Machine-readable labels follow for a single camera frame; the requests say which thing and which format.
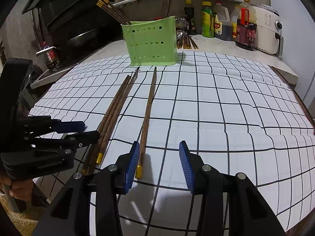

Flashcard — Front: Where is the wooden chopstick on mat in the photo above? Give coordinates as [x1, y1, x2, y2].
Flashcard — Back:
[97, 75, 130, 134]
[82, 78, 130, 175]
[87, 68, 139, 175]

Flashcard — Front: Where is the gold-capped wooden chopstick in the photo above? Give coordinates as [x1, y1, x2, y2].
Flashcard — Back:
[135, 67, 157, 179]

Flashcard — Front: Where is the green label bottle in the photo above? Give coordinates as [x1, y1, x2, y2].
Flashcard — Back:
[201, 1, 214, 38]

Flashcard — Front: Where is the chopsticks bundle on counter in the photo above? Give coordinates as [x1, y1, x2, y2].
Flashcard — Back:
[176, 30, 199, 50]

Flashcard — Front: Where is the dark soy sauce bottle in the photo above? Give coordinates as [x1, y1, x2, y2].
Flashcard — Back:
[235, 7, 257, 51]

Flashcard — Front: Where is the black range hood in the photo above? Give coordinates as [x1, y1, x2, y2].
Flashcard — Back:
[23, 0, 122, 63]

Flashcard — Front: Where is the white air fryer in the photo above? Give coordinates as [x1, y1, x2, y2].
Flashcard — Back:
[253, 4, 284, 56]

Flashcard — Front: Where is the tall black sauce bottle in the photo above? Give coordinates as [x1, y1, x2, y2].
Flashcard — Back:
[184, 0, 196, 35]

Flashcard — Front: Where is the left hand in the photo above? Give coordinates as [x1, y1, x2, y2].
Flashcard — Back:
[1, 171, 34, 201]

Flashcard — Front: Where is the large dark vinegar jug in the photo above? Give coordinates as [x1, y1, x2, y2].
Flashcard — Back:
[213, 2, 233, 41]

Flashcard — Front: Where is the white grid-pattern mat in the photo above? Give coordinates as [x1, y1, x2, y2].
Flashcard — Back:
[29, 51, 315, 236]

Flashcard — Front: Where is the green perforated utensil holder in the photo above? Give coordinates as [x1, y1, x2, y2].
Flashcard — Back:
[122, 16, 177, 67]

